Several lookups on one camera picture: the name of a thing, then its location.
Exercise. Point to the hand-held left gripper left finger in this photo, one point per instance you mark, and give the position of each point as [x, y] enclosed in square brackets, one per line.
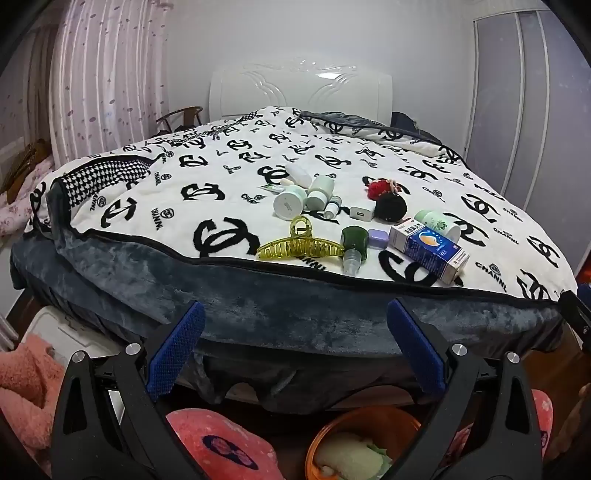
[182, 346]

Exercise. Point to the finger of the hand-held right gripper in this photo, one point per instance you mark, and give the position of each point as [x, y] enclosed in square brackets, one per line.
[576, 314]

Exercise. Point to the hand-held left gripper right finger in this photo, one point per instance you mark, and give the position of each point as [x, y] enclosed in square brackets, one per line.
[415, 346]

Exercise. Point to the orange round bin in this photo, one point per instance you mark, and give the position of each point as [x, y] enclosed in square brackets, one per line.
[364, 417]

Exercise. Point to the blue and white medicine box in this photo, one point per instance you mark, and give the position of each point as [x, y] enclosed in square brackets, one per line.
[427, 249]

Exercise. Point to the small purple box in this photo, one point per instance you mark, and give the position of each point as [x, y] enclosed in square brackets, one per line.
[379, 239]

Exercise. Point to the dark green spray bottle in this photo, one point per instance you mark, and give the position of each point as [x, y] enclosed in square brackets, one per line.
[354, 244]

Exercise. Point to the green and white pill bottle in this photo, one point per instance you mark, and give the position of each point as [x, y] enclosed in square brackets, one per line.
[436, 224]

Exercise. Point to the black pom-pom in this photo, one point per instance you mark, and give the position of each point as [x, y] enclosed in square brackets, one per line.
[391, 207]

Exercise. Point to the white charger plug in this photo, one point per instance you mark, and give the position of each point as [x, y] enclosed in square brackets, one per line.
[361, 214]

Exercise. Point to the yellow-green hair claw clip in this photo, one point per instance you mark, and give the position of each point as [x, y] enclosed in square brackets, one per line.
[295, 248]

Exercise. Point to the small white dropper bottle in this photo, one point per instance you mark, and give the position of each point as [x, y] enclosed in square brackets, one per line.
[335, 201]
[329, 212]

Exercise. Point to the red pom-pom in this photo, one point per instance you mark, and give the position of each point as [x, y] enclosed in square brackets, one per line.
[381, 188]

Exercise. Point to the white jar with round lid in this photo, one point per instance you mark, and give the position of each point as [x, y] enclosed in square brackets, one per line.
[288, 204]

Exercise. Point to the green and white jar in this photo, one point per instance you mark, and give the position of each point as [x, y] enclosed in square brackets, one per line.
[320, 193]

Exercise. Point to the pale green tube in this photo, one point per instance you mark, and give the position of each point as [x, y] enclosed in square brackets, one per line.
[274, 186]

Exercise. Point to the white squeeze bottle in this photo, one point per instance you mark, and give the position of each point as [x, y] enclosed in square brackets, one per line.
[298, 174]

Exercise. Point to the white plastic storage box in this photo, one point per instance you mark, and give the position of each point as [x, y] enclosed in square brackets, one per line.
[60, 332]

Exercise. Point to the pale green cloth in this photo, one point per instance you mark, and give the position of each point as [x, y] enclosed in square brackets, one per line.
[351, 457]

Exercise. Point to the coral fuzzy cloth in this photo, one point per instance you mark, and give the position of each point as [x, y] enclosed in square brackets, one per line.
[23, 378]

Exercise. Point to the black and white printed blanket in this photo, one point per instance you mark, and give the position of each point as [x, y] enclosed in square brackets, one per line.
[207, 152]

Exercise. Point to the grey sliding-door wardrobe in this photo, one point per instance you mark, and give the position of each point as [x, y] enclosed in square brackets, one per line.
[531, 115]

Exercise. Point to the pink floral bedding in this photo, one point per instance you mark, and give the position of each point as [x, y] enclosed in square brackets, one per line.
[18, 217]

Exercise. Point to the printed pillow with black trim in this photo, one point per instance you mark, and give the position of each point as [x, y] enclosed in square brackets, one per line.
[369, 129]

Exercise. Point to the dark wooden chair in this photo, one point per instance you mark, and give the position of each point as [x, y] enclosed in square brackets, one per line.
[178, 120]

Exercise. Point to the white dotted curtain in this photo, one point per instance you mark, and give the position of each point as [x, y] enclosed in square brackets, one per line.
[111, 78]

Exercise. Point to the white bed headboard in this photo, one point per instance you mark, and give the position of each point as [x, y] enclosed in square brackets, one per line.
[300, 87]

